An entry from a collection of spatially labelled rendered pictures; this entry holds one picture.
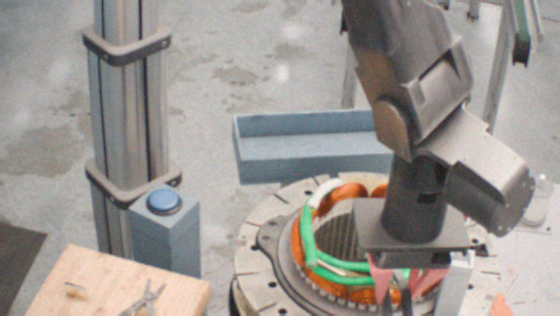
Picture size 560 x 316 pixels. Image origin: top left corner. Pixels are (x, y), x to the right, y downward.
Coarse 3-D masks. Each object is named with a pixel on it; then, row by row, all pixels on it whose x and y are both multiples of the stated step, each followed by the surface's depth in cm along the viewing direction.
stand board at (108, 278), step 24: (72, 264) 100; (96, 264) 100; (120, 264) 101; (48, 288) 96; (96, 288) 97; (120, 288) 98; (144, 288) 98; (168, 288) 98; (192, 288) 99; (48, 312) 93; (72, 312) 94; (96, 312) 94; (120, 312) 95; (168, 312) 95; (192, 312) 96
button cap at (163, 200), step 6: (156, 192) 115; (162, 192) 115; (168, 192) 115; (174, 192) 115; (150, 198) 114; (156, 198) 114; (162, 198) 114; (168, 198) 114; (174, 198) 114; (150, 204) 114; (156, 204) 113; (162, 204) 113; (168, 204) 113; (174, 204) 113; (162, 210) 113; (168, 210) 113
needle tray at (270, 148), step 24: (240, 120) 127; (264, 120) 127; (288, 120) 128; (312, 120) 129; (336, 120) 129; (360, 120) 130; (240, 144) 121; (264, 144) 128; (288, 144) 128; (312, 144) 128; (336, 144) 129; (360, 144) 129; (240, 168) 119; (264, 168) 119; (288, 168) 120; (312, 168) 121; (336, 168) 121; (360, 168) 122; (384, 168) 123
